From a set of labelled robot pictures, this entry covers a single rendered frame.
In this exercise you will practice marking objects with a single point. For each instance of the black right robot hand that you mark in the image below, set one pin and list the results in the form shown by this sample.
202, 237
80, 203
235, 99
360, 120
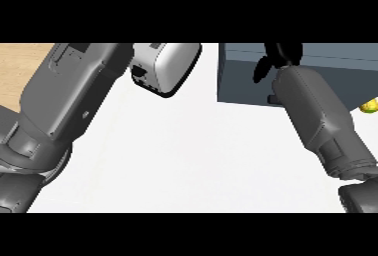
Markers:
285, 55

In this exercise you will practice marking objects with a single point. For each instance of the dark grey drawer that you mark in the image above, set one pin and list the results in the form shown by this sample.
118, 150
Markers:
241, 80

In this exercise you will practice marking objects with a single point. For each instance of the yellow green vegetable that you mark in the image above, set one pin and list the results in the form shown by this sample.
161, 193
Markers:
369, 106

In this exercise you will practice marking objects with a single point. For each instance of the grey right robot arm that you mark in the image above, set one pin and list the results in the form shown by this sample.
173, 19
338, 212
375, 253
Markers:
314, 110

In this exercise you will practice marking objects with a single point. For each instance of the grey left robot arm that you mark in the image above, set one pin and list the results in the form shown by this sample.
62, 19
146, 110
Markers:
63, 100

